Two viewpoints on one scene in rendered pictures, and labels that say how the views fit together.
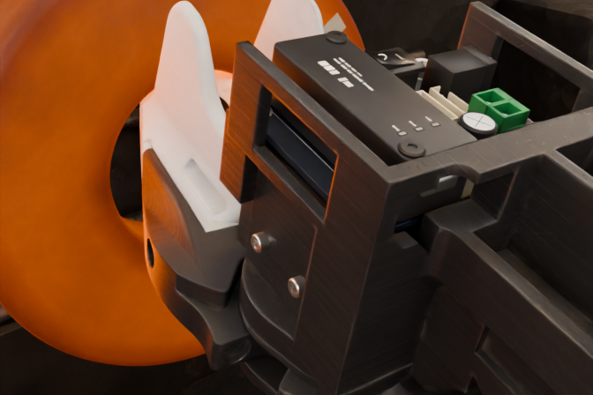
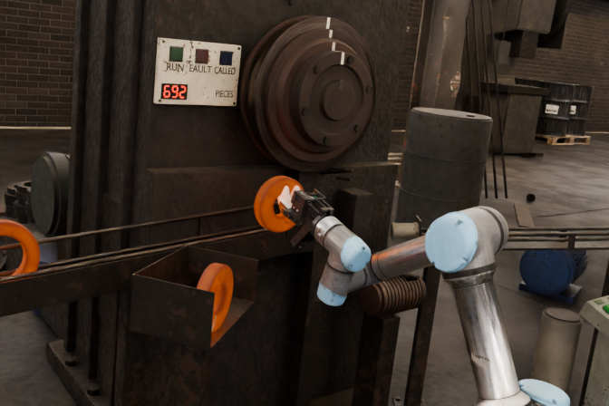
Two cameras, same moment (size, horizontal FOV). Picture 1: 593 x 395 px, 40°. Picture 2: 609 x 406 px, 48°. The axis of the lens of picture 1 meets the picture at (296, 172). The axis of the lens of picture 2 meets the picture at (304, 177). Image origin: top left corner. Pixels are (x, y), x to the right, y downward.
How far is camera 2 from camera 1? 1.62 m
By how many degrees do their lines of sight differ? 13
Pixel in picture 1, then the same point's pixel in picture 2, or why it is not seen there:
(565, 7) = (352, 192)
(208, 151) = (287, 200)
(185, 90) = (285, 195)
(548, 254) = (316, 207)
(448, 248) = (309, 206)
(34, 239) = (265, 210)
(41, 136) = (268, 198)
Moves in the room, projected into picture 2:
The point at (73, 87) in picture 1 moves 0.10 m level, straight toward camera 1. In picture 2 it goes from (272, 194) to (283, 203)
